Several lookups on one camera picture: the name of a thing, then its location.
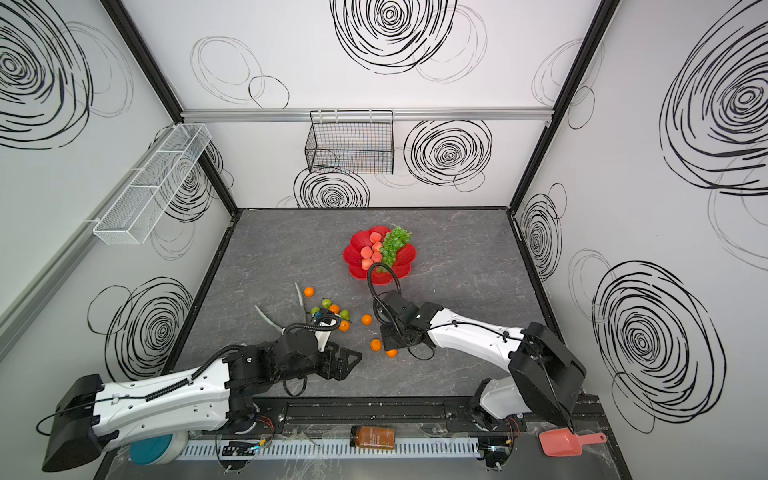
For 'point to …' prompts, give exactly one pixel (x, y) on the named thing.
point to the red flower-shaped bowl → (406, 254)
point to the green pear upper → (326, 303)
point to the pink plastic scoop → (564, 443)
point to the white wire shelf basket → (139, 207)
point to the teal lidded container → (160, 449)
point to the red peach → (375, 237)
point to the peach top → (366, 252)
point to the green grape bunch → (393, 240)
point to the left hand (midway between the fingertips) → (352, 356)
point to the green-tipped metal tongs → (271, 322)
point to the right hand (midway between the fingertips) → (386, 343)
